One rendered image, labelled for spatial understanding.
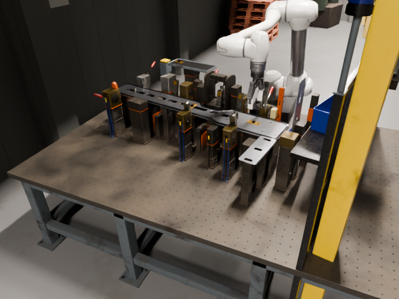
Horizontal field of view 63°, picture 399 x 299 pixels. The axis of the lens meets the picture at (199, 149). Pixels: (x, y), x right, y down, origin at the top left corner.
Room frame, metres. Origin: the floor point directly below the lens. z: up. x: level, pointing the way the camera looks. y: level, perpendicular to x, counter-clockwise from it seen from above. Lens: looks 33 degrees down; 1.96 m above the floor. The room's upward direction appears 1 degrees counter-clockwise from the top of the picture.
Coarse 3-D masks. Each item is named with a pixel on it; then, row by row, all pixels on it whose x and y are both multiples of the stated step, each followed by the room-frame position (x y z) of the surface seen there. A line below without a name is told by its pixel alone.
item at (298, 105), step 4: (304, 80) 1.65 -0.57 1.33; (300, 84) 1.60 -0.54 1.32; (304, 84) 1.66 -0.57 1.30; (300, 88) 1.61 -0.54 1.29; (304, 88) 1.67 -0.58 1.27; (300, 92) 1.62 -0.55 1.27; (304, 92) 1.68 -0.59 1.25; (296, 100) 1.59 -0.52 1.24; (300, 100) 1.64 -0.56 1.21; (296, 104) 1.59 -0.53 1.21; (300, 104) 1.66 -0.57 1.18; (296, 108) 1.60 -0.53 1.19; (300, 108) 1.67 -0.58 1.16; (296, 112) 1.61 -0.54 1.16; (300, 112) 1.68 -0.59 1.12; (296, 116) 1.62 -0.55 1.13; (296, 120) 1.63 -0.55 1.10; (292, 124) 1.59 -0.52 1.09; (292, 128) 1.59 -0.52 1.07
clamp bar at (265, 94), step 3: (267, 81) 1.94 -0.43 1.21; (264, 84) 1.90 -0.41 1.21; (267, 84) 1.91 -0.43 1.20; (267, 87) 1.92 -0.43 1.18; (264, 90) 1.93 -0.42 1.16; (267, 90) 1.91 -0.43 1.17; (264, 93) 1.92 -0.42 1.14; (267, 93) 1.90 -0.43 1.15; (264, 96) 1.92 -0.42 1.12; (267, 96) 1.90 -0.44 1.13; (264, 99) 1.91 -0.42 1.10; (267, 99) 1.91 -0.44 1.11; (261, 102) 1.91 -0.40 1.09; (267, 102) 1.91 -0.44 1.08; (261, 105) 1.91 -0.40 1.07; (264, 108) 1.89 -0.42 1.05
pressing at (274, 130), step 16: (128, 96) 2.27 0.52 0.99; (144, 96) 2.25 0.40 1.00; (160, 96) 2.24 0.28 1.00; (176, 96) 2.23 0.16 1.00; (192, 112) 1.96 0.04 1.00; (208, 112) 1.96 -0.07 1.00; (224, 112) 1.95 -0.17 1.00; (240, 112) 1.94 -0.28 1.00; (240, 128) 1.73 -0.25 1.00; (256, 128) 1.72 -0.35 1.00; (272, 128) 1.72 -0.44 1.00; (288, 128) 1.73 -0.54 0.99
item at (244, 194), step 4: (248, 160) 1.40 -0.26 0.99; (252, 160) 1.40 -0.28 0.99; (244, 164) 1.38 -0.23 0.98; (248, 164) 1.37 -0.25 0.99; (252, 164) 1.38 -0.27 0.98; (244, 168) 1.38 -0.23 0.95; (248, 168) 1.37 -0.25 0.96; (252, 168) 1.38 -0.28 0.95; (244, 172) 1.38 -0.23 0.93; (248, 172) 1.36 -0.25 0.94; (252, 172) 1.39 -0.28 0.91; (244, 176) 1.38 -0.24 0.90; (248, 176) 1.37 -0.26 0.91; (244, 180) 1.38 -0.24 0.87; (248, 180) 1.37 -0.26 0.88; (244, 184) 1.38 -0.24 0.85; (248, 184) 1.37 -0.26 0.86; (244, 188) 1.38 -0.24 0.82; (248, 188) 1.36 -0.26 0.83; (244, 192) 1.38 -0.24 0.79; (248, 192) 1.37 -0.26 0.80; (244, 196) 1.38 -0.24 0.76; (248, 196) 1.37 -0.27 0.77; (244, 200) 1.38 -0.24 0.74; (248, 200) 1.37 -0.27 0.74; (244, 204) 1.37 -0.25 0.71; (248, 204) 1.37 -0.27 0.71
